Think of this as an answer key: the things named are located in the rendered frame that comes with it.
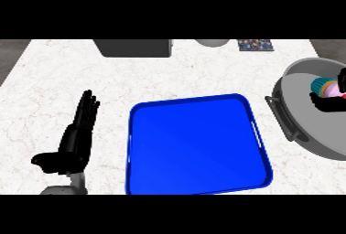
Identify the blue tray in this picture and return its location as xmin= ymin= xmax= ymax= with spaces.
xmin=124 ymin=92 xmax=275 ymax=196

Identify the grey pot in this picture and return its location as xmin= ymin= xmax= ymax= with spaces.
xmin=263 ymin=57 xmax=346 ymax=162

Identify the pale grey round object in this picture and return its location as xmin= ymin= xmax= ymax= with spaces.
xmin=194 ymin=38 xmax=232 ymax=48

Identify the pink cupcake with teal wrapper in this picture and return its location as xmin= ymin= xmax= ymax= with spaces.
xmin=309 ymin=77 xmax=346 ymax=99

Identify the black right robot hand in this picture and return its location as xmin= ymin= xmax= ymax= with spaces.
xmin=308 ymin=67 xmax=346 ymax=113

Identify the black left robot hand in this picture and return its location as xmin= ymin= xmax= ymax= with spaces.
xmin=30 ymin=89 xmax=102 ymax=176

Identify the dark grey box appliance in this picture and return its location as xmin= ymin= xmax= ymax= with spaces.
xmin=92 ymin=38 xmax=175 ymax=59

